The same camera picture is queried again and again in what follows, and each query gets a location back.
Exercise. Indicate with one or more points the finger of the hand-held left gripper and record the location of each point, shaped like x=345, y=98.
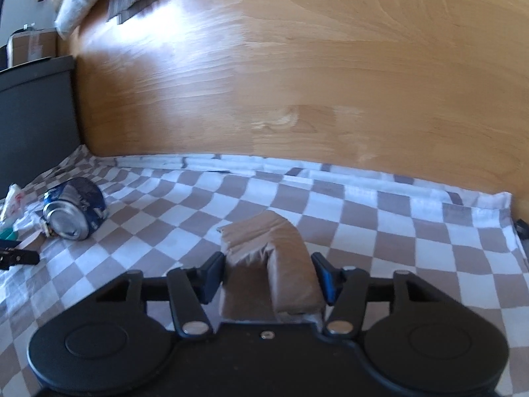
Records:
x=18, y=257

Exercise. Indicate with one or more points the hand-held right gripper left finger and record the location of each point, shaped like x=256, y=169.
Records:
x=213, y=277

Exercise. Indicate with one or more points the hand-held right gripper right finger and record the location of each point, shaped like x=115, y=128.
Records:
x=326, y=281

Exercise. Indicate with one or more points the brown paper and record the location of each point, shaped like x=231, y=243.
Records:
x=268, y=264

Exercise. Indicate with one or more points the crushed blue can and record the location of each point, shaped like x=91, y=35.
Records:
x=78, y=202

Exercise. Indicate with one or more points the green packet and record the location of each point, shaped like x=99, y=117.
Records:
x=8, y=235

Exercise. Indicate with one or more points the white crumpled plastic bag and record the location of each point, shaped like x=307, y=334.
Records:
x=13, y=202

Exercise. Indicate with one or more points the brown white checkered blanket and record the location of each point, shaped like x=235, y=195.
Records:
x=372, y=235

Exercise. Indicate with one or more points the brown cardboard box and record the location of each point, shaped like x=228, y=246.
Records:
x=31, y=47

